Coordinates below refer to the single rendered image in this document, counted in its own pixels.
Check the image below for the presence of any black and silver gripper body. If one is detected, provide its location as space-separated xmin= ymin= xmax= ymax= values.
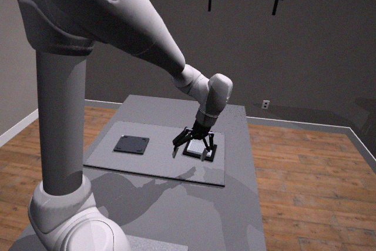
xmin=191 ymin=120 xmax=211 ymax=140

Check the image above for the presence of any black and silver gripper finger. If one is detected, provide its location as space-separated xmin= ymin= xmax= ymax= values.
xmin=172 ymin=127 xmax=199 ymax=158
xmin=200 ymin=131 xmax=214 ymax=162

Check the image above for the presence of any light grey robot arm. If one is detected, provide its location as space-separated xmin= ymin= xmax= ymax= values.
xmin=17 ymin=0 xmax=233 ymax=251

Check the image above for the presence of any black rectangular frame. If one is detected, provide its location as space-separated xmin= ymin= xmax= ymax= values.
xmin=183 ymin=140 xmax=217 ymax=162

